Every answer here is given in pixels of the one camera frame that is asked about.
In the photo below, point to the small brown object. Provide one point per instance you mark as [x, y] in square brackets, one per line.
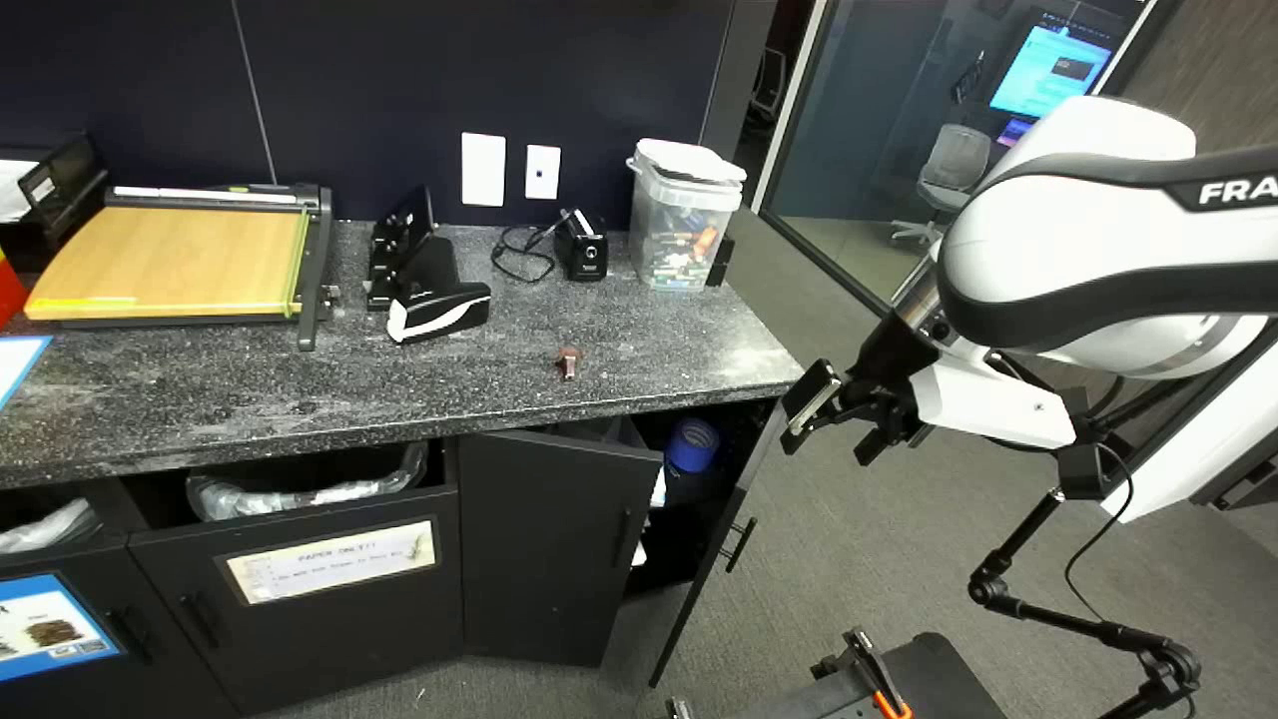
[568, 361]

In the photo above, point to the lit computer monitor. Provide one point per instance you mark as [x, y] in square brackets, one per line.
[1050, 65]

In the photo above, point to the black cabinet door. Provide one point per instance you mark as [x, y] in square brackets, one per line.
[547, 535]
[699, 524]

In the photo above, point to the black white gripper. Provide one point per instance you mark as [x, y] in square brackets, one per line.
[872, 389]

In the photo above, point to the white office chair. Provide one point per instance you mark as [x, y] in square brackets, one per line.
[941, 185]

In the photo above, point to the white wall outlet plate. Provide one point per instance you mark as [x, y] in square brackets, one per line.
[542, 172]

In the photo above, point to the white wall switch plate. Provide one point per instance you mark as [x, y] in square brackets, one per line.
[482, 169]

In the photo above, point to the clear plastic lidded container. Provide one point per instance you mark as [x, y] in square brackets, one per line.
[681, 208]

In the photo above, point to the blue bottle in cabinet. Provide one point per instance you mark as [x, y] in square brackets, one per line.
[693, 450]

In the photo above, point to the black hole punch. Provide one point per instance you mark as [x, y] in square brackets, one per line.
[391, 247]

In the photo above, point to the blue picture label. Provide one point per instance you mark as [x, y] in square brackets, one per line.
[46, 627]

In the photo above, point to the wooden paper cutter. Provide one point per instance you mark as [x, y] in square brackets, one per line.
[187, 258]

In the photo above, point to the black white stapler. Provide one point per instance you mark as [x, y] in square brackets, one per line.
[438, 310]

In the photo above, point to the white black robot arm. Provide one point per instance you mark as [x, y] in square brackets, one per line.
[1107, 242]

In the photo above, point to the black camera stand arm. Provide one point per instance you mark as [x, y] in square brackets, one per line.
[1170, 667]

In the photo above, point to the black orange tool base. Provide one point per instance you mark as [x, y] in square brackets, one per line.
[913, 679]

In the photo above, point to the white drawer label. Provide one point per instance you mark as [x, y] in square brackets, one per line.
[323, 564]

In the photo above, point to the black trash bin drawer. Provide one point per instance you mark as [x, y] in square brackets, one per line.
[313, 599]

